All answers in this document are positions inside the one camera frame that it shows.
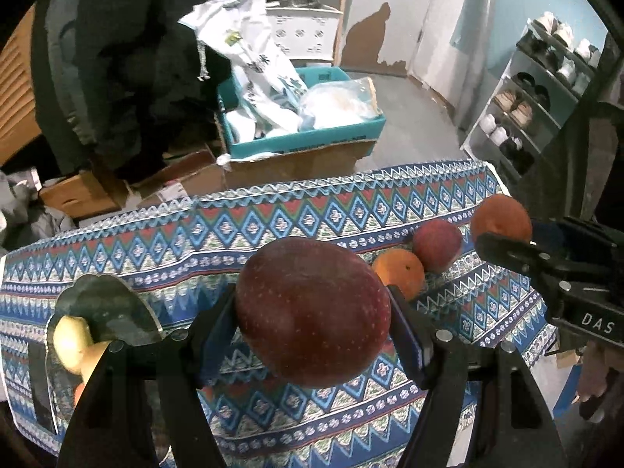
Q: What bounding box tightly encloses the small tangerine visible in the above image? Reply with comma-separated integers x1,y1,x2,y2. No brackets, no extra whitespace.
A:
471,195,533,243

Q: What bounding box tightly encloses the orange persimmon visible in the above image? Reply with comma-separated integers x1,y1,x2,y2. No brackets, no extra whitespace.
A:
372,248,425,301

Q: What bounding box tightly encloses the dark red apple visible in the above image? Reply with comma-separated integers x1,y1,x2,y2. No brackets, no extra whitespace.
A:
235,237,391,388

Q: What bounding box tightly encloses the large orange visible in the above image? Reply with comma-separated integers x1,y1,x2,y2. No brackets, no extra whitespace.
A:
74,383,86,406

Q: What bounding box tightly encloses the person's right hand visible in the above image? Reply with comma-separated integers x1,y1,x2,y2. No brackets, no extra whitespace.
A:
576,341,623,420

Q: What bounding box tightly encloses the dark glass bowl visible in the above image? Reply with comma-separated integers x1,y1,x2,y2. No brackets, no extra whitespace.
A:
46,275,162,435

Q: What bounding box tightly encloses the patterned blue tablecloth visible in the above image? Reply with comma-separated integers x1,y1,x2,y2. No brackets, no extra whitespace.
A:
1,161,565,467

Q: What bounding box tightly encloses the small flat cardboard box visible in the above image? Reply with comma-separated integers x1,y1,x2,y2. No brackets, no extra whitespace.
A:
132,148,226,208

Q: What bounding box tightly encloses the shoe rack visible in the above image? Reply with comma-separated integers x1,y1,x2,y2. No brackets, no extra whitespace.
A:
461,11,602,185

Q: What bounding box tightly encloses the wooden drawer box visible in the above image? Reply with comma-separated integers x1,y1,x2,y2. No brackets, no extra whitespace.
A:
39,170,129,220

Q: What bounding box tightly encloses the black phone on table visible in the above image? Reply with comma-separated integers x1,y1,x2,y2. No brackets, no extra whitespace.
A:
28,341,57,435

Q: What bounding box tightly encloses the brown cardboard box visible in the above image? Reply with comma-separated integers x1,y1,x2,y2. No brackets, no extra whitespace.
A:
215,113,385,188

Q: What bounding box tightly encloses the pile of grey clothes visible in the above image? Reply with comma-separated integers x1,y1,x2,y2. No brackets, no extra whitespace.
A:
0,168,76,256

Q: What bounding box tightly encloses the teal cardboard box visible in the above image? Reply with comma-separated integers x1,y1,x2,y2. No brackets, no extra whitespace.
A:
218,67,386,161

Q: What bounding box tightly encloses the white printed rice bag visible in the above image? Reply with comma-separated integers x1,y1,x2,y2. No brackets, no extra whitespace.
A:
179,0,308,144

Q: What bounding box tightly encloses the clear plastic bag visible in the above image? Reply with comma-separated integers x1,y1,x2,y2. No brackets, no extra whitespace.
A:
298,77,383,131

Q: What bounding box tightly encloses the black hanging coat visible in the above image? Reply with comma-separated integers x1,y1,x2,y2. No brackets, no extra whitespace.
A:
31,0,229,184

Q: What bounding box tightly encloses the wooden louvered wardrobe door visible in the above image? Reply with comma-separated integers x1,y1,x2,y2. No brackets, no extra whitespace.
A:
0,4,41,165

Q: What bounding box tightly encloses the white patterned storage box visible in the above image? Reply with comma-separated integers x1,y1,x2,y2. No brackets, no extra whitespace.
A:
266,5,343,61

